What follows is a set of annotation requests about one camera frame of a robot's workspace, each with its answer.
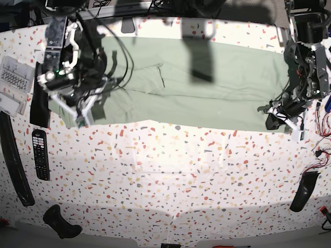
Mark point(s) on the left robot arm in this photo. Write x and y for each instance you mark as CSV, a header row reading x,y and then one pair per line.
x,y
306,57

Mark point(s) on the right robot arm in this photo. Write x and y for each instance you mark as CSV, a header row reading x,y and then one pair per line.
x,y
73,70

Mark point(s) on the black TV remote control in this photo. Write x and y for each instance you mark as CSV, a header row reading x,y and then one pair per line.
x,y
40,151

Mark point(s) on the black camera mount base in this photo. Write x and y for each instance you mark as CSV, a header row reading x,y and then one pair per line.
x,y
128,26

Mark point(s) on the blue tool right edge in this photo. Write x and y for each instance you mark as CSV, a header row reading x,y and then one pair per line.
x,y
328,106

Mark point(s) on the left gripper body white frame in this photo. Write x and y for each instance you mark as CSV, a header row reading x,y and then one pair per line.
x,y
287,112

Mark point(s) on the clear plastic screw box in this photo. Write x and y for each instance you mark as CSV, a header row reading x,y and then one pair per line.
x,y
16,83

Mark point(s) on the black curved shell right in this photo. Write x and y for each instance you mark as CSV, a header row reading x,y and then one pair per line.
x,y
305,190

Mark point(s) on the red clamp tool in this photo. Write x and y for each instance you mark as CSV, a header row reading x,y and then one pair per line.
x,y
326,213

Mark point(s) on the black curved handle piece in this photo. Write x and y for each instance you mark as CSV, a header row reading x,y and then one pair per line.
x,y
64,229

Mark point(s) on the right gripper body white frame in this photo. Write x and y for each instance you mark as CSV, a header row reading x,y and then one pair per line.
x,y
75,105

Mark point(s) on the light green T-shirt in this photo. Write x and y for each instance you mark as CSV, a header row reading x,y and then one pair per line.
x,y
191,82

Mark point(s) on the long black curved strip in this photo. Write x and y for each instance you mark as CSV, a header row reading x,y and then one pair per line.
x,y
13,162

